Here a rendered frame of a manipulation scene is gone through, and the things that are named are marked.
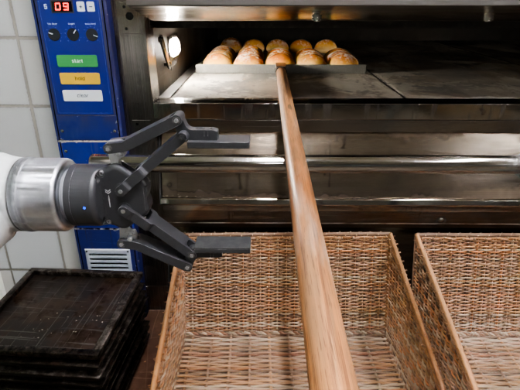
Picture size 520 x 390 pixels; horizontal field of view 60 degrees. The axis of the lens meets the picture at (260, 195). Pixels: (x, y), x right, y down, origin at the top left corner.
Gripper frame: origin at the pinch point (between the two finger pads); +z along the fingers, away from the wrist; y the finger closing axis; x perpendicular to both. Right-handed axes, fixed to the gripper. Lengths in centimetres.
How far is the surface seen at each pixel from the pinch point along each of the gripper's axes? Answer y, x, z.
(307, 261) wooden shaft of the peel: -1.3, 16.8, 6.6
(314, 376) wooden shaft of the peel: -0.8, 28.9, 6.1
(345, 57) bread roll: -4, -102, 28
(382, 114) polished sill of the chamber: 3, -56, 30
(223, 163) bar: 2.5, -18.3, -3.9
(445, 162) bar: 2.1, -18.6, 31.6
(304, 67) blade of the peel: -1, -100, 15
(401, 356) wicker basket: 55, -32, 35
